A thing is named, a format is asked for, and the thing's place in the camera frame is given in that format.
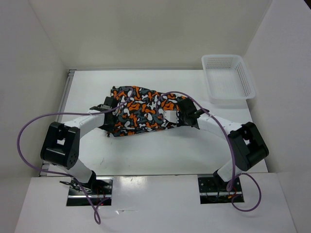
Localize camouflage orange black shorts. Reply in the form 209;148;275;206
102;86;186;137

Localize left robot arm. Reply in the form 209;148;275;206
40;97;118;194

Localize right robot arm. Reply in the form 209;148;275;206
177;98;269;191

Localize white plastic basket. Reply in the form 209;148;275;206
201;54;256;104

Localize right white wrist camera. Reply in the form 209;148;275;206
163;110;179;124

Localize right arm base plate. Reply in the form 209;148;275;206
197;174;244;204

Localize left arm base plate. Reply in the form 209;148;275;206
60;178;113;206

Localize aluminium table edge rail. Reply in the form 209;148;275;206
39;69;76;177

